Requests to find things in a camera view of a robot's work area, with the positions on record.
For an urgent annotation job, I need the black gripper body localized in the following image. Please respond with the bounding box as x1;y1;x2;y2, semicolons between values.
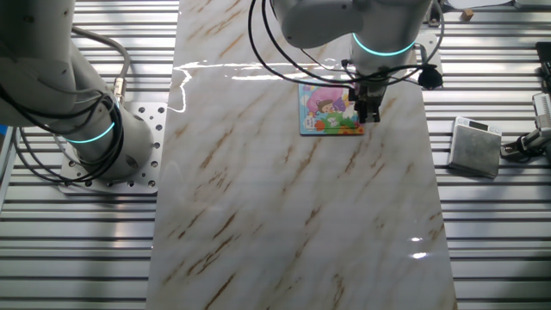
350;75;388;101

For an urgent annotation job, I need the colourful fairy puzzle board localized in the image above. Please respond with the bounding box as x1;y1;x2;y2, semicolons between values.
298;83;366;137

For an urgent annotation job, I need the silver digital scale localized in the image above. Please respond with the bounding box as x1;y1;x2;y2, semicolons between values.
447;115;504;180

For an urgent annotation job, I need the white marble pattern board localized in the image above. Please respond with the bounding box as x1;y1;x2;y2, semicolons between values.
145;0;458;310

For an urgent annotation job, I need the black device box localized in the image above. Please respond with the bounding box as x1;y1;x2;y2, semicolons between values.
535;41;551;94

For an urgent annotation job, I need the black round cable connector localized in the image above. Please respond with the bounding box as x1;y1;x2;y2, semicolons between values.
417;64;444;90

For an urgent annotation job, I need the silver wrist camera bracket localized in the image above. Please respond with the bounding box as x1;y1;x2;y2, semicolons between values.
412;32;444;65

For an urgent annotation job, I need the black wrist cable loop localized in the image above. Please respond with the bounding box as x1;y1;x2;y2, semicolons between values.
247;0;445;87

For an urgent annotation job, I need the silver camera with vents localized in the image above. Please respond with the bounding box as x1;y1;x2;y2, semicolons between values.
532;92;551;130

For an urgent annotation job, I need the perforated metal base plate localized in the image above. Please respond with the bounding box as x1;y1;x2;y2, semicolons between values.
58;102;168;195

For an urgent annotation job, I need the thick grey cable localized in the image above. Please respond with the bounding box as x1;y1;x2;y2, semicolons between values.
71;25;133;107

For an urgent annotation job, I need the black cable bundle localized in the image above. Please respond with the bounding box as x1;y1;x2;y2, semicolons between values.
0;81;126;185

